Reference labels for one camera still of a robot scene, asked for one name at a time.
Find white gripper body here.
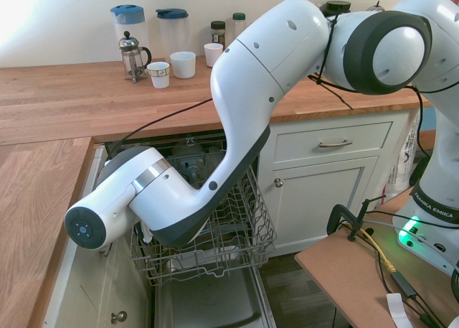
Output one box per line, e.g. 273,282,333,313
138,220,155,245

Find grey dishwasher spray tube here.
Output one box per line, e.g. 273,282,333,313
167,151,211,186

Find steel dishwasher door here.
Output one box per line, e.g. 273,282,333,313
153,259,278,328

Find patterned paper cup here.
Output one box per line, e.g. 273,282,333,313
146,61,171,89

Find wide white cup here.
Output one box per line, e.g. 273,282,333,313
169,51,197,80

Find glass French press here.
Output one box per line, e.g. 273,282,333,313
118,30,153,84

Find black metal clamp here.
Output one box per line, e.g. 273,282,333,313
327,194,389,243

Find small white cup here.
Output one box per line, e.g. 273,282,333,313
203,42,224,69

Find clear pitcher dark blue lid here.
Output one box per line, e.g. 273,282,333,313
155,8,191,62

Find clear pitcher light blue lid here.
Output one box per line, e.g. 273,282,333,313
109,4,149,62

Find dark spice jar black lid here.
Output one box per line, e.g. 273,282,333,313
209,20,227,52

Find clear bottle green lid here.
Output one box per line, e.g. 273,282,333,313
231,12,247,40

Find white paper label strip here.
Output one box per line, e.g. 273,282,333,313
386,292,414,328

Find grey wire dishwasher rack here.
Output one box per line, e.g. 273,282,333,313
129,136,278,286

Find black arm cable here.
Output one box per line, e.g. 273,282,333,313
106,14,437,162

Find grey cable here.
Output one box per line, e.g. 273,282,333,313
364,218,433,243

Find yellow cable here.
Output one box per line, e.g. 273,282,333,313
360,227,399,273

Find black adapter with cables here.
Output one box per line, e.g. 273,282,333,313
375,247,451,328

